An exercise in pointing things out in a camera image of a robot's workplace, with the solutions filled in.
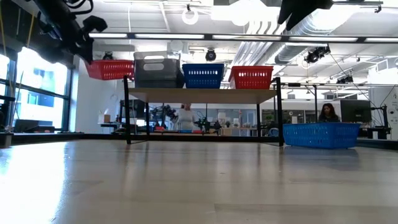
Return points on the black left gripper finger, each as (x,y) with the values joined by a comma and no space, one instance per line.
(88,53)

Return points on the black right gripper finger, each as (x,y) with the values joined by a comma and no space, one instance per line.
(308,11)
(285,9)

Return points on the red slotted plastic basket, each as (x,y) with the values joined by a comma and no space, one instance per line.
(252,79)
(112,70)

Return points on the blue slotted plastic basket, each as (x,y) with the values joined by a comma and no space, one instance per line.
(320,135)
(202,81)

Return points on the black background robot arm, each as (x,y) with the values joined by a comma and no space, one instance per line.
(164,112)
(208,124)

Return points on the wood shelf black metal legs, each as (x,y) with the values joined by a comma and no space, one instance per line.
(202,96)

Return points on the white ceiling light panel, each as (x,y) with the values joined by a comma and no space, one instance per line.
(245,11)

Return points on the black ceiling spotlight cluster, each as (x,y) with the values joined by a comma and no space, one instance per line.
(315,55)
(345,80)

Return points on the white ceiling pipes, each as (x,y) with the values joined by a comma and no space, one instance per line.
(248,53)

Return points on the small cardboard box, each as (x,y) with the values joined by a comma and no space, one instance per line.
(107,118)

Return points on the black computer monitor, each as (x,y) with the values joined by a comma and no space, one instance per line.
(355,111)
(133,108)

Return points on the long ceiling light bar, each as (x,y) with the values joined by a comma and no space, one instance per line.
(169,36)

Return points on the black flat case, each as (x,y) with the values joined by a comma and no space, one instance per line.
(31,126)

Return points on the person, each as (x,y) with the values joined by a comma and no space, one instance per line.
(328,113)
(186,119)

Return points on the grey metal block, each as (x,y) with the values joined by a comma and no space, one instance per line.
(6,140)

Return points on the black round ceiling camera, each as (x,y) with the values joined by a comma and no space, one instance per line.
(210,56)
(108,56)

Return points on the silver ventilation duct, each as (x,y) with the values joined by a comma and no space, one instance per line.
(298,46)

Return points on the black window frame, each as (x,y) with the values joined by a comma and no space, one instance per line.
(66,93)

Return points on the black ceiling rail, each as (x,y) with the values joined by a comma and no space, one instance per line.
(357,2)

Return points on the black background metal frame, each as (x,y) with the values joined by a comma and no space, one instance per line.
(315,99)

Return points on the black machine frame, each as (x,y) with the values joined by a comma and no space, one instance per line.
(3,109)

